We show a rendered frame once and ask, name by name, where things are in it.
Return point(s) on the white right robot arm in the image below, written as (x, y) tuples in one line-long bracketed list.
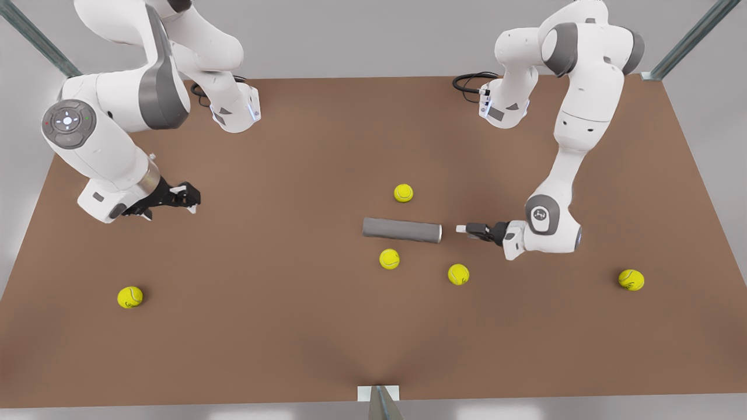
[(111, 111)]

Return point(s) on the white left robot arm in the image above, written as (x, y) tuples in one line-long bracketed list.
[(583, 87)]

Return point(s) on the yellow tennis ball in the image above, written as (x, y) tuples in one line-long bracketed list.
[(129, 297), (389, 259), (631, 280), (403, 193), (458, 274)]

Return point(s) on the grey tennis tube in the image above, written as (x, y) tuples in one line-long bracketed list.
[(401, 230)]

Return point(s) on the silver frame post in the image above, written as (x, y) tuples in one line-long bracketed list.
[(41, 41), (382, 403), (688, 41)]

